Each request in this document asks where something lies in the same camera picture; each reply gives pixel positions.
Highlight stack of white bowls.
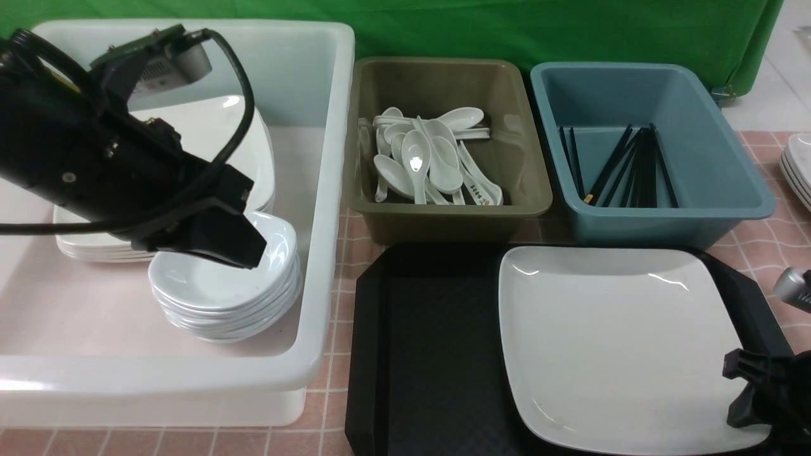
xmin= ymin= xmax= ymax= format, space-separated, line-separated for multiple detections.
xmin=148 ymin=212 xmax=304 ymax=344

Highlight large white plastic tub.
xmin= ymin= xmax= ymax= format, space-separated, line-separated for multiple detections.
xmin=2 ymin=18 xmax=355 ymax=428

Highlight green backdrop cloth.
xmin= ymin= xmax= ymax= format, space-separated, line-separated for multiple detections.
xmin=1 ymin=1 xmax=783 ymax=96

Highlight white bowl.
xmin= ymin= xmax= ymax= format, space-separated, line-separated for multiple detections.
xmin=148 ymin=212 xmax=297 ymax=312

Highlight white plates at right edge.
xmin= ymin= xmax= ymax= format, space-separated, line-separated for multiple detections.
xmin=780 ymin=133 xmax=810 ymax=211

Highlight stack of white square plates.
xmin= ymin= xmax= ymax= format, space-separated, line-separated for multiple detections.
xmin=56 ymin=95 xmax=276 ymax=263

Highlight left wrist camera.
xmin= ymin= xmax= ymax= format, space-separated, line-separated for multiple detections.
xmin=89 ymin=24 xmax=212 ymax=102

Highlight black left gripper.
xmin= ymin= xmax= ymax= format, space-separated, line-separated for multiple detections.
xmin=2 ymin=82 xmax=267 ymax=269

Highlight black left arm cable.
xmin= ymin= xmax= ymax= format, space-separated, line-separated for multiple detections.
xmin=0 ymin=28 xmax=255 ymax=236

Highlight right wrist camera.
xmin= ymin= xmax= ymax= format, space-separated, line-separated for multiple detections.
xmin=774 ymin=267 xmax=811 ymax=314

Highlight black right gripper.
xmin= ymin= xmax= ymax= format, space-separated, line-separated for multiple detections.
xmin=722 ymin=349 xmax=810 ymax=444

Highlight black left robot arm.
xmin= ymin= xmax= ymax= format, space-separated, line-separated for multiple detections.
xmin=2 ymin=24 xmax=266 ymax=269

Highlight large white square plate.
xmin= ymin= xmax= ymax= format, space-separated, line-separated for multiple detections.
xmin=498 ymin=246 xmax=771 ymax=455

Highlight black chopsticks with gold ends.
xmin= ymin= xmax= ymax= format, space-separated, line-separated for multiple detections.
xmin=558 ymin=122 xmax=680 ymax=208

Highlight olive brown plastic bin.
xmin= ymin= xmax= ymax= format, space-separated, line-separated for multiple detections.
xmin=343 ymin=56 xmax=553 ymax=245

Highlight black serving tray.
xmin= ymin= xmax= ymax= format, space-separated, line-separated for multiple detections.
xmin=345 ymin=243 xmax=809 ymax=455

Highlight teal blue plastic bin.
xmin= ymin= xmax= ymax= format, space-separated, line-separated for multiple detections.
xmin=530 ymin=61 xmax=776 ymax=249

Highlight pile of white soup spoons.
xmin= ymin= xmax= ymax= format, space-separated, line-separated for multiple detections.
xmin=357 ymin=106 xmax=505 ymax=206

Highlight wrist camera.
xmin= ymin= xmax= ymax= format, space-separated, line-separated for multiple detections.
xmin=89 ymin=24 xmax=212 ymax=102
xmin=774 ymin=267 xmax=811 ymax=314

